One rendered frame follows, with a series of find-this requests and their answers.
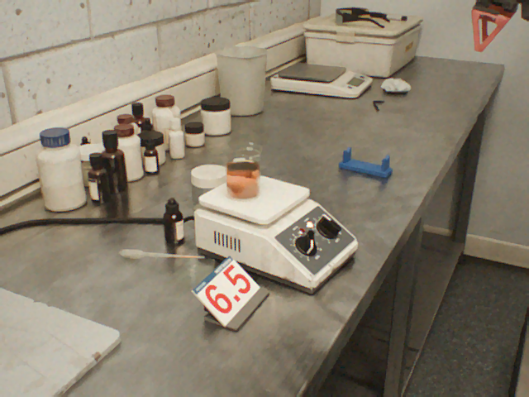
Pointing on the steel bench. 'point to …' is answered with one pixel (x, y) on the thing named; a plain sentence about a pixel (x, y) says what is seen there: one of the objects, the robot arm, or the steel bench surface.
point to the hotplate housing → (262, 246)
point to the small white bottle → (176, 145)
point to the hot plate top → (282, 198)
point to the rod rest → (365, 165)
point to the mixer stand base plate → (46, 346)
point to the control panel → (328, 248)
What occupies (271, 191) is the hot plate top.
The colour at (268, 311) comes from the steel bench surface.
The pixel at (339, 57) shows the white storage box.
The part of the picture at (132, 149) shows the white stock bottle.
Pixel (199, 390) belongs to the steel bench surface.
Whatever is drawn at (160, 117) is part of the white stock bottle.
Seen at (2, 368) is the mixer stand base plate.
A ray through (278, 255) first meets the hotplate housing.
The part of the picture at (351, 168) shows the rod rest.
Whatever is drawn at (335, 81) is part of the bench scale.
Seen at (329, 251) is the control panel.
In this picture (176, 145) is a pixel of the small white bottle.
